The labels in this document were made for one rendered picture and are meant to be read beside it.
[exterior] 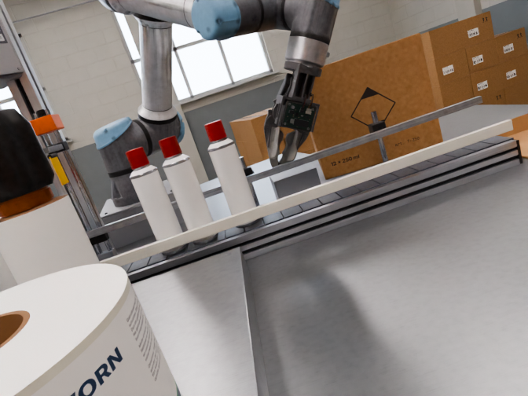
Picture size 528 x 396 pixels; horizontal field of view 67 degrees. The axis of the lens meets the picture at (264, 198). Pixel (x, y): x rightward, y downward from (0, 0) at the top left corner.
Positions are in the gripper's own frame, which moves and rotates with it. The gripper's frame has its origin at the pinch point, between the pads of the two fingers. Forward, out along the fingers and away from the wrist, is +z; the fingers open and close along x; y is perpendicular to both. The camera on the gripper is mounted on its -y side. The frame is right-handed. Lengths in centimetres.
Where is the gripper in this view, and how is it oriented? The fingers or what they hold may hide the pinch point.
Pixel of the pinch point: (277, 166)
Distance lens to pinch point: 82.0
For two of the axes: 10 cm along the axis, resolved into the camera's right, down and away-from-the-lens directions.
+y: 1.3, 2.8, -9.5
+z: -2.2, 9.5, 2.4
